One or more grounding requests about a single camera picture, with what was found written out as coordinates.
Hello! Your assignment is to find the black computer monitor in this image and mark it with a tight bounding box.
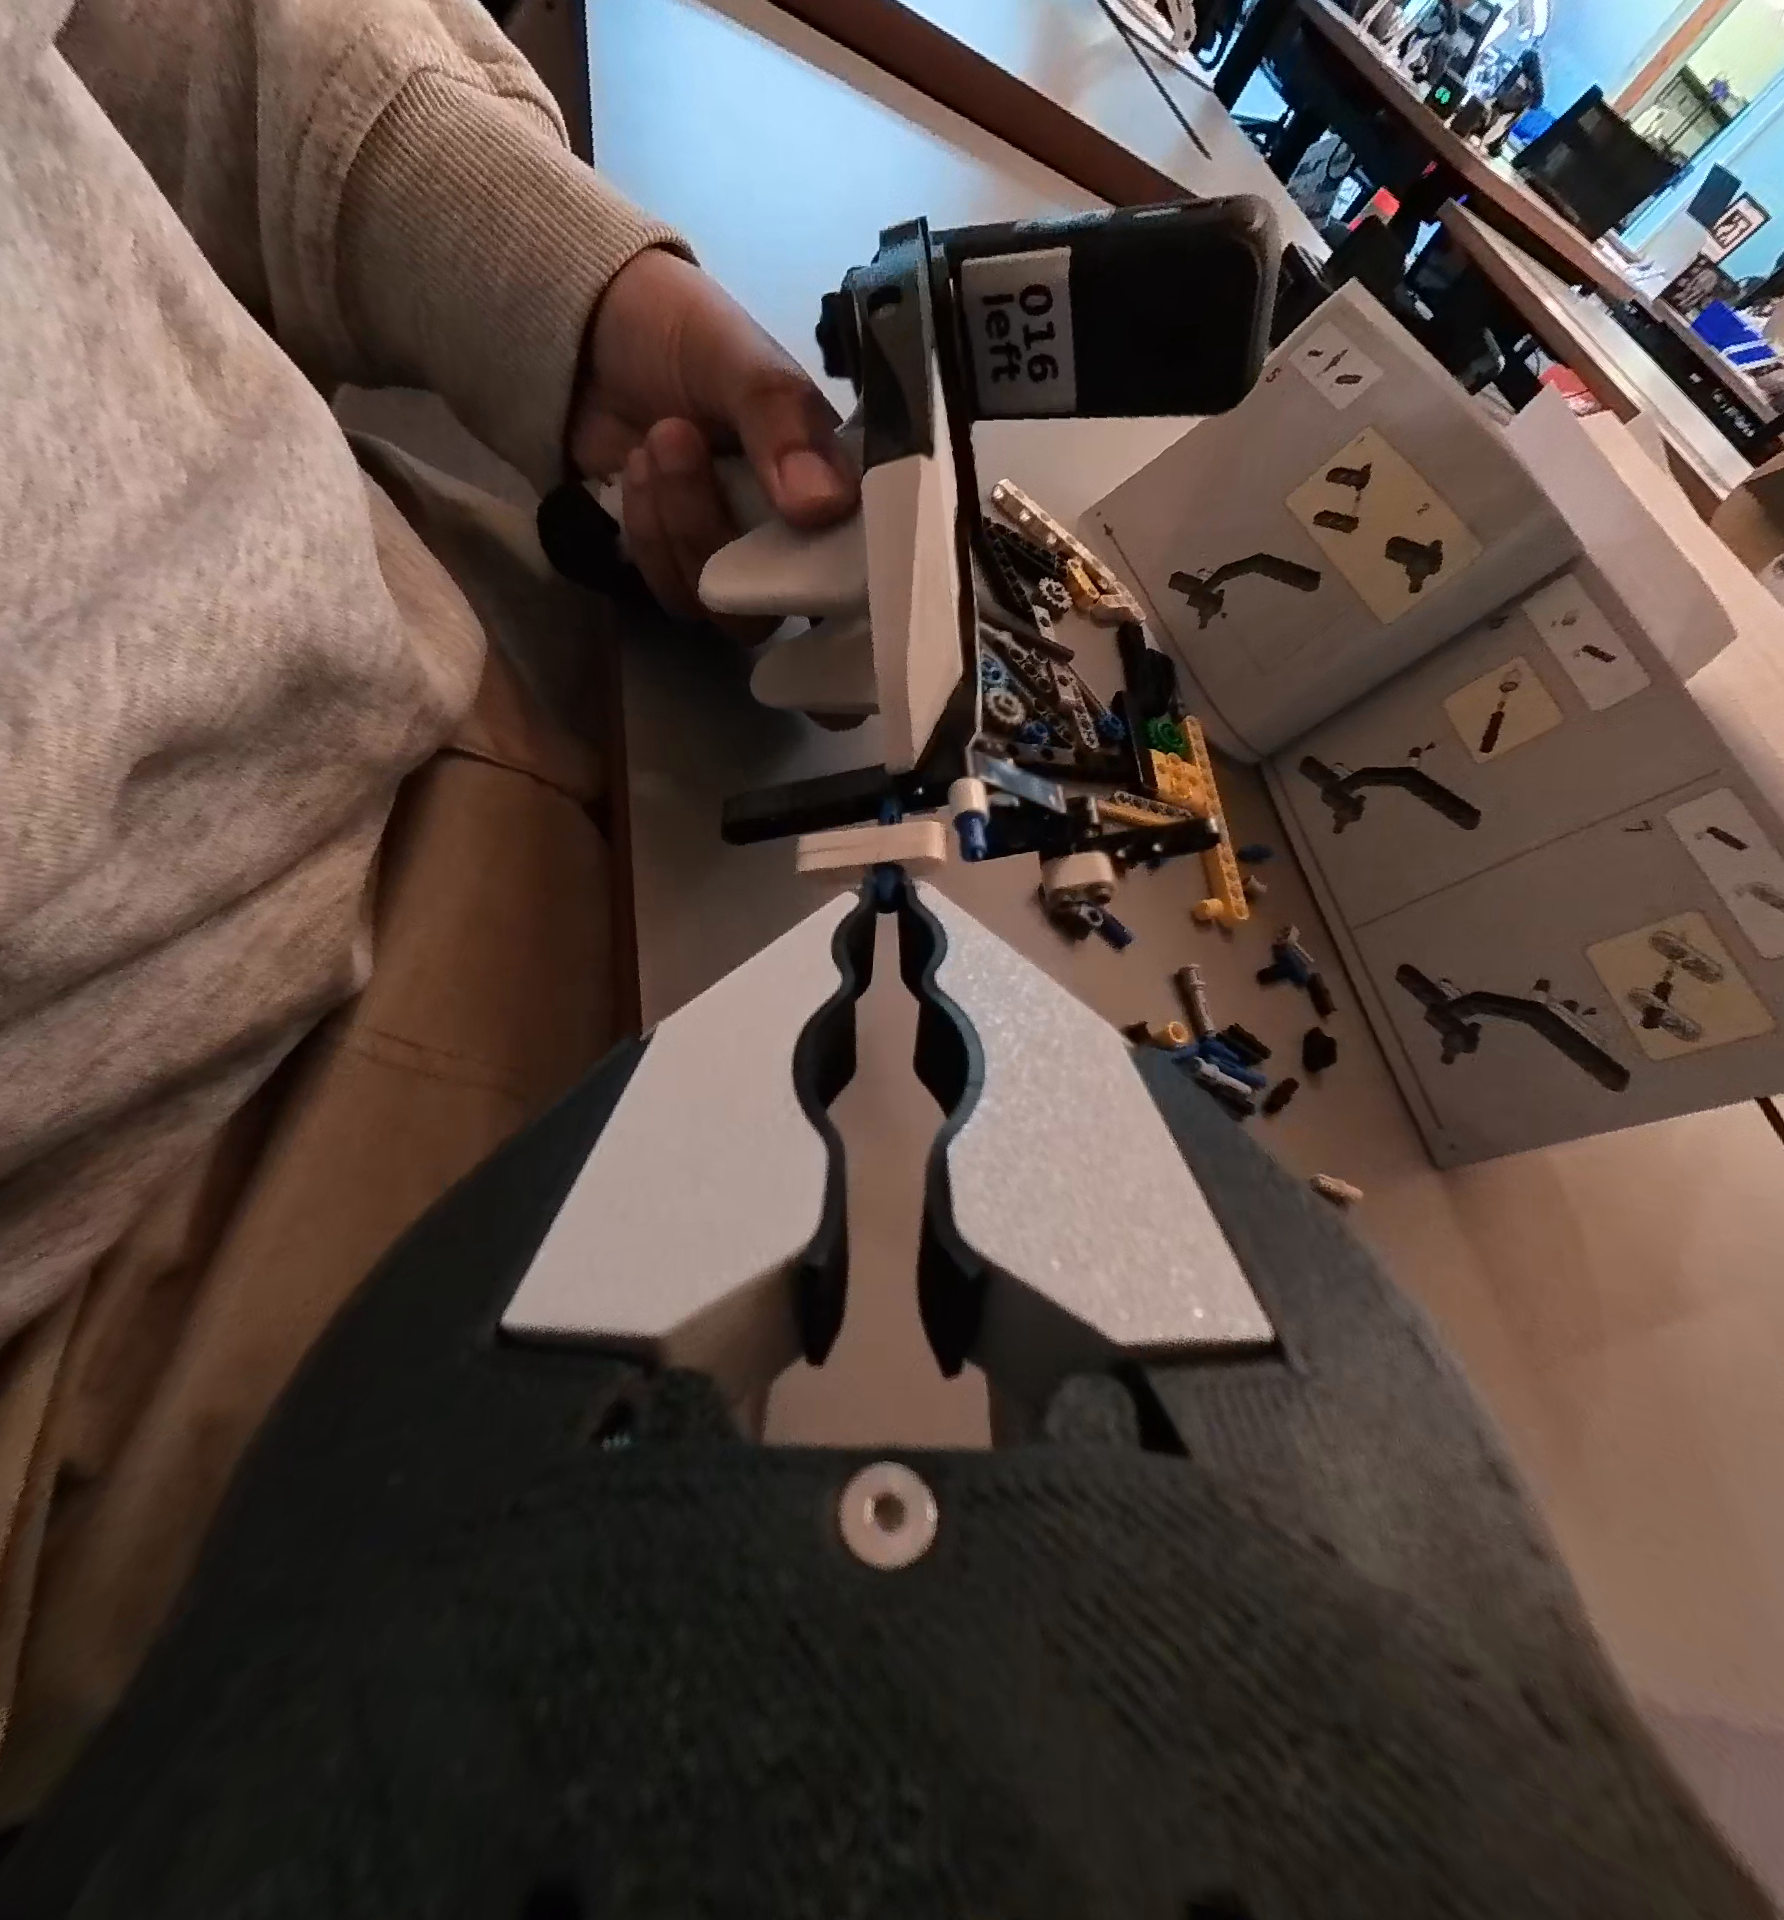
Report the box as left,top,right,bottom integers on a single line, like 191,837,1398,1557
1515,86,1685,240

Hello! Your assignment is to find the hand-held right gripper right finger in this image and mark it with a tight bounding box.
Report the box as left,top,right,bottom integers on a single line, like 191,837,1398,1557
899,884,1279,1452

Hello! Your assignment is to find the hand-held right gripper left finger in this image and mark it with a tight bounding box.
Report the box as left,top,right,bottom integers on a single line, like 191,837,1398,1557
499,884,897,1447

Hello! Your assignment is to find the background wooden desk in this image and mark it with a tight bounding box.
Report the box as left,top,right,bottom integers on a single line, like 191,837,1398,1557
1289,0,1784,469

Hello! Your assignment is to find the pile of loose lego pieces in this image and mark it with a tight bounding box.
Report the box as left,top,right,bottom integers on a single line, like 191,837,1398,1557
982,480,1371,1206

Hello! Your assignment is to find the lego instruction booklet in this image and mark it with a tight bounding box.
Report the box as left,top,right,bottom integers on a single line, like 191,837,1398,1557
1085,277,1784,1173

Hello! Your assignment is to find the black lego beam assembly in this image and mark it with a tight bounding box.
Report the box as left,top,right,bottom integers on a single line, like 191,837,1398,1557
723,756,1126,931

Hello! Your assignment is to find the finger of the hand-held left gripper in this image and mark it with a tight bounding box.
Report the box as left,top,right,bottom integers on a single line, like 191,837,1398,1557
862,426,988,775

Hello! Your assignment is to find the person's left hand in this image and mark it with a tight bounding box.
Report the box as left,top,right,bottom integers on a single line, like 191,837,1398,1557
568,247,868,625

